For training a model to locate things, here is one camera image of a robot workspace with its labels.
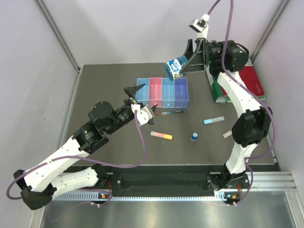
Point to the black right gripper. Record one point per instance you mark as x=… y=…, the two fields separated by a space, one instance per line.
x=196 y=62

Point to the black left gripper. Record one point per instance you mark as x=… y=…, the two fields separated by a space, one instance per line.
x=132 y=91

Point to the blue end drawer bin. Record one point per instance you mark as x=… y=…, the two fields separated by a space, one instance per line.
x=143 y=94

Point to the blue round jar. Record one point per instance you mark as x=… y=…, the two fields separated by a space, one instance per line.
x=173 y=68

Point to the pink plastic drawer bin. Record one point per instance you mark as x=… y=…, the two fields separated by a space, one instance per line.
x=155 y=91

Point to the light blue drawer bin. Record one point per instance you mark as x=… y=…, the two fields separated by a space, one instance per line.
x=168 y=93

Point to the green lever arch binder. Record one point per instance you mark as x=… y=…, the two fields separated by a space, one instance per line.
x=219 y=94

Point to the red folder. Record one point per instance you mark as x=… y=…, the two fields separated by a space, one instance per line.
x=251 y=80

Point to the purple plastic drawer bin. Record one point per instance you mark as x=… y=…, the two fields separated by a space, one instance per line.
x=181 y=93

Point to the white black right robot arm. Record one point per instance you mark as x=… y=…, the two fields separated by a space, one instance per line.
x=224 y=61

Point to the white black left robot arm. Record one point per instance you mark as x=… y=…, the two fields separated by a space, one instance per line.
x=41 y=184

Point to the pink orange highlighter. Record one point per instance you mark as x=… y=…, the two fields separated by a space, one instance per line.
x=161 y=135

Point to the blue clear pen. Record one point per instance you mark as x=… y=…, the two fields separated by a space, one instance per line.
x=173 y=112

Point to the blue white highlighter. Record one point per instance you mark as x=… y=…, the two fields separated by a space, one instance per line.
x=214 y=120

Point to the white eraser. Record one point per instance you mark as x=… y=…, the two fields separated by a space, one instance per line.
x=227 y=134

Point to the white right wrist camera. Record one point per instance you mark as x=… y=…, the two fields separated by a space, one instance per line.
x=200 y=26

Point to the aluminium frame rail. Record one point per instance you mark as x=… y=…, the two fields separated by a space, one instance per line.
x=58 y=35

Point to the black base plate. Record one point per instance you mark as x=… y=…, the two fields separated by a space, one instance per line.
x=169 y=179

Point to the grey slotted cable duct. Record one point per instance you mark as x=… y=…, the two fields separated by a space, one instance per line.
x=104 y=196

